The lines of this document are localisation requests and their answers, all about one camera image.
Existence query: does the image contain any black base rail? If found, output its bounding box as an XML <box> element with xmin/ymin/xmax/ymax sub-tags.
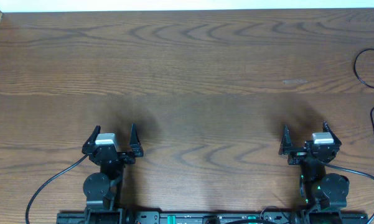
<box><xmin>55</xmin><ymin>209</ymin><xmax>369</xmax><ymax>224</ymax></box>

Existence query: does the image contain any black left camera cable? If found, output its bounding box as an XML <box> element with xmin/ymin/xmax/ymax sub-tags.
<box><xmin>25</xmin><ymin>154</ymin><xmax>90</xmax><ymax>224</ymax></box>

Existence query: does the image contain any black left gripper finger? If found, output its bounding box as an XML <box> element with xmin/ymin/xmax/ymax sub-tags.
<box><xmin>129</xmin><ymin>123</ymin><xmax>144</xmax><ymax>157</ymax></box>
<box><xmin>82</xmin><ymin>126</ymin><xmax>101</xmax><ymax>152</ymax></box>

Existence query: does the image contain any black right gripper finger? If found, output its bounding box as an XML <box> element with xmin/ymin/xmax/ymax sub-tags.
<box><xmin>278</xmin><ymin>125</ymin><xmax>292</xmax><ymax>155</ymax></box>
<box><xmin>322</xmin><ymin>121</ymin><xmax>342</xmax><ymax>146</ymax></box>

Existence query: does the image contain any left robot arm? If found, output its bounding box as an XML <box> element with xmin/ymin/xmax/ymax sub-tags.
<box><xmin>56</xmin><ymin>124</ymin><xmax>144</xmax><ymax>224</ymax></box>

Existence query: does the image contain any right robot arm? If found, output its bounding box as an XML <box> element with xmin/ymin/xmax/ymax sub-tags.
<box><xmin>279</xmin><ymin>122</ymin><xmax>368</xmax><ymax>224</ymax></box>

